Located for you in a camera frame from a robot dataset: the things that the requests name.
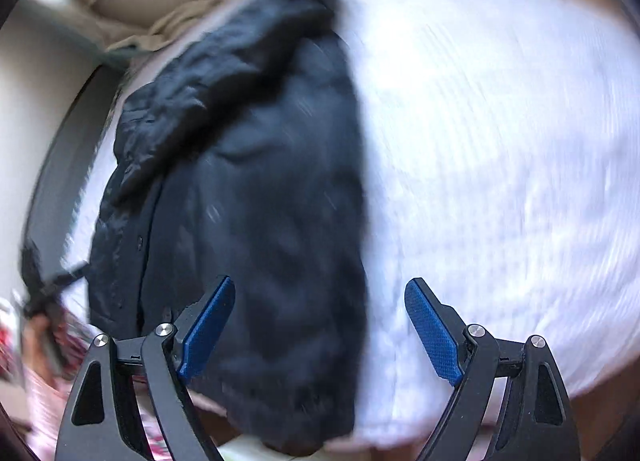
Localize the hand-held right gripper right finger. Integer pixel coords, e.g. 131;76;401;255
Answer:
404;277;583;461

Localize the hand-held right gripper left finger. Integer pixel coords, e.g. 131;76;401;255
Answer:
55;275;237;461

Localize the beige curtain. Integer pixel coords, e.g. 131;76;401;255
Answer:
105;0;221;62

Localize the dark navy buttoned jacket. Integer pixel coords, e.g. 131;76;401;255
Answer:
87;0;371;459

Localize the white quilted bed cover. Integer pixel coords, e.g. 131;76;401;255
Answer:
65;0;640;447

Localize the grey bed frame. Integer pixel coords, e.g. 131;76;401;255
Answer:
22;63;131;302

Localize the person's left hand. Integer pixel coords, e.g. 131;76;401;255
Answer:
22;313;56;382

